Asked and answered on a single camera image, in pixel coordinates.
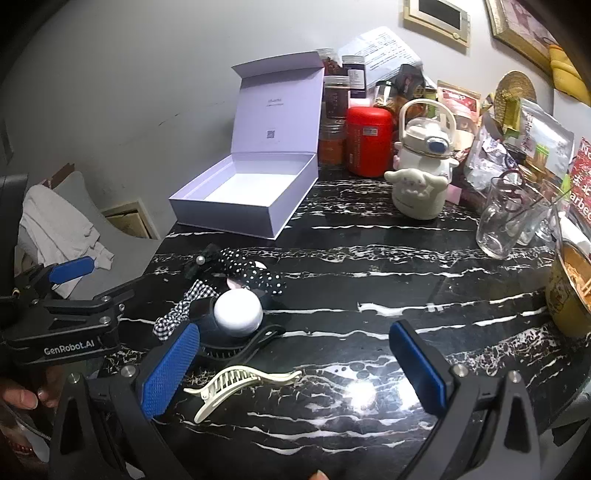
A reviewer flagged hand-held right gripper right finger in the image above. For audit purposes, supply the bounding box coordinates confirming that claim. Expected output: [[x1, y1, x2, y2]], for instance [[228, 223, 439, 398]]
[[389, 318, 546, 480]]

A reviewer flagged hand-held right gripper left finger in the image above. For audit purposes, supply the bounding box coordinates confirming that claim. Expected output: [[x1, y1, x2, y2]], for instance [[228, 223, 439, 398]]
[[48, 322, 200, 480]]

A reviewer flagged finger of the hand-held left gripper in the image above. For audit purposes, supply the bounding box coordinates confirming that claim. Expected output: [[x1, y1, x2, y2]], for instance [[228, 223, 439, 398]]
[[14, 256, 96, 305], [41, 276, 149, 325]]

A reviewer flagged gingham hair bow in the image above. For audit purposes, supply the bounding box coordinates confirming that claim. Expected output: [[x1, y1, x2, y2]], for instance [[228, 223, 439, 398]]
[[154, 279, 220, 342]]

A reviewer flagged cream claw hair clip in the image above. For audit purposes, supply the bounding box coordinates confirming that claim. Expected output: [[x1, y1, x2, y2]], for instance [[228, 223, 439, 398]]
[[184, 364, 303, 424]]

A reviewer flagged white round case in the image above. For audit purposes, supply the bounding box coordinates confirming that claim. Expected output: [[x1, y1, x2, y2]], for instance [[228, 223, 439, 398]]
[[213, 290, 264, 337]]

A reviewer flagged black claw hair clip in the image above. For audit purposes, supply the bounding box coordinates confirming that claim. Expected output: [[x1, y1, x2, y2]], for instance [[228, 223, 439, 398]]
[[198, 324, 287, 365]]

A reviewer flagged lavender gift box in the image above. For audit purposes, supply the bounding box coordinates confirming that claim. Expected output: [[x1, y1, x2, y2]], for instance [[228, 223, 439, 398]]
[[168, 51, 325, 240]]

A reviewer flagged person's left hand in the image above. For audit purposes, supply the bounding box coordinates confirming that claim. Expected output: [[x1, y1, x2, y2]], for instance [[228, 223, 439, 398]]
[[0, 364, 68, 411]]

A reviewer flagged white cloth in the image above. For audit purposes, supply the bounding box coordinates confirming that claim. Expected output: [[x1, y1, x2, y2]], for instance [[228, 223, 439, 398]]
[[18, 185, 114, 298]]

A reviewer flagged grey chair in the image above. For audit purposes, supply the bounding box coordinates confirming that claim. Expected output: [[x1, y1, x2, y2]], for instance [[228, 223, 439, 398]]
[[51, 171, 162, 296]]

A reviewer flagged wooden panel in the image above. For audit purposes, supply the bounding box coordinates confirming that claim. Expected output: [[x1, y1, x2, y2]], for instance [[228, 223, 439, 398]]
[[99, 198, 160, 241]]

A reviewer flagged black bow clip with pearl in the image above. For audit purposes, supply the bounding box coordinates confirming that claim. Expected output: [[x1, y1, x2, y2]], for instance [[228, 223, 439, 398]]
[[182, 243, 225, 279]]

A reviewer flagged black polka dot hair bow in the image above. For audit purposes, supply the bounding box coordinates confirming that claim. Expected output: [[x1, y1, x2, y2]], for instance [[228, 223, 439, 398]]
[[217, 246, 288, 297]]

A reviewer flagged clear drinking glass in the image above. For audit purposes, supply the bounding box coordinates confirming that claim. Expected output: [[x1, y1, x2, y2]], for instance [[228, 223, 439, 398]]
[[517, 182, 570, 246], [476, 176, 552, 259]]

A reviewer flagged gold metal bowl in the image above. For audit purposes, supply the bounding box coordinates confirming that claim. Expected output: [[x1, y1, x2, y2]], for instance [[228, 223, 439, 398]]
[[545, 242, 591, 340]]

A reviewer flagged white cartoon water bottle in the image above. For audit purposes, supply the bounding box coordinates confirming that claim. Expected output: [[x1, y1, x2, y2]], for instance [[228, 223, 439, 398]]
[[384, 98, 460, 221]]

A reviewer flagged clear plastic bag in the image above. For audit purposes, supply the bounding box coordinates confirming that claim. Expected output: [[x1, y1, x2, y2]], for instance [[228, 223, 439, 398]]
[[464, 115, 522, 191]]

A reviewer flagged red canister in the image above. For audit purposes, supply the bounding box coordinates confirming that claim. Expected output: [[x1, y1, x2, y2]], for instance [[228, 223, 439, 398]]
[[346, 107, 394, 177]]

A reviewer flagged orange label jar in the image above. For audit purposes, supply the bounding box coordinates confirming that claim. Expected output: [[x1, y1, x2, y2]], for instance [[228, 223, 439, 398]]
[[318, 117, 348, 168]]

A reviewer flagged red package with white letters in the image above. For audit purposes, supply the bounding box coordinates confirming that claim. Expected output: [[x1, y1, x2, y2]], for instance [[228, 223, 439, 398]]
[[566, 138, 591, 227]]

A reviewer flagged silver snack bag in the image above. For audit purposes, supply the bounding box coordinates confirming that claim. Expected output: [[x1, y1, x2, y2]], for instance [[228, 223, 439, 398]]
[[517, 98, 575, 176]]

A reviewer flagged green yellow packet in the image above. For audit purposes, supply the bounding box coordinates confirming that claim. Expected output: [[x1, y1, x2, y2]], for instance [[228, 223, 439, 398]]
[[501, 97, 525, 137]]

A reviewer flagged red snack bag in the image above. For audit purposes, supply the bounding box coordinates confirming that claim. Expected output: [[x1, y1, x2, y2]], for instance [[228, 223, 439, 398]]
[[436, 80, 482, 121]]

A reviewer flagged small nut jar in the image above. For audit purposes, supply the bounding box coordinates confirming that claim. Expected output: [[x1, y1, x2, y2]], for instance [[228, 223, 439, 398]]
[[373, 80, 400, 116]]

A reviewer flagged dark snack bag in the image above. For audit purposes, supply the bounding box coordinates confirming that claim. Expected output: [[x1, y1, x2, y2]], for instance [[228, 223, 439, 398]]
[[394, 64, 437, 104]]

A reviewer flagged blue label jar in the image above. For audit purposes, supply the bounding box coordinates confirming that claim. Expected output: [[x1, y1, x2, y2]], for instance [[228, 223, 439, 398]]
[[342, 55, 368, 99]]

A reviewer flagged woven straw fan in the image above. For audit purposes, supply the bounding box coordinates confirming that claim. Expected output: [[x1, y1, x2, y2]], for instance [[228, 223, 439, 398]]
[[495, 71, 539, 109]]

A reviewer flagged jar of red dried fruit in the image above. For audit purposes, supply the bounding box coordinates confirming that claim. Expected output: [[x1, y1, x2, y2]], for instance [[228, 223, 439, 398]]
[[317, 47, 342, 77]]

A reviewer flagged printed paper sheet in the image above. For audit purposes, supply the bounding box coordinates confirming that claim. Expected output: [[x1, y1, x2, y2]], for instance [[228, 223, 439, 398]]
[[338, 26, 423, 84]]

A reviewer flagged yellow cloth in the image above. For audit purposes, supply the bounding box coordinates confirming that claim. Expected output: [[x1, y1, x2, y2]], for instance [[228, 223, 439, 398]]
[[549, 44, 591, 104]]

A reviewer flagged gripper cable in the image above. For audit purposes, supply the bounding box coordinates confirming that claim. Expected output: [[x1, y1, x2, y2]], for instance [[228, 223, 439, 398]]
[[0, 406, 51, 444]]

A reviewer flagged maroon wire loop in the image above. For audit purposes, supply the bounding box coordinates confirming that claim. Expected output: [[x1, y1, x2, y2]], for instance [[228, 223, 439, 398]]
[[502, 170, 537, 232]]

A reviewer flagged white picture frame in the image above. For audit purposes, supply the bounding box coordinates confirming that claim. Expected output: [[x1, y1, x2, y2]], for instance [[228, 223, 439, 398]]
[[403, 0, 472, 48]]

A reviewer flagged gold picture frame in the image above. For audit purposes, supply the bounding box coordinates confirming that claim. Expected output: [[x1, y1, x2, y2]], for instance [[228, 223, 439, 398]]
[[485, 0, 561, 77]]

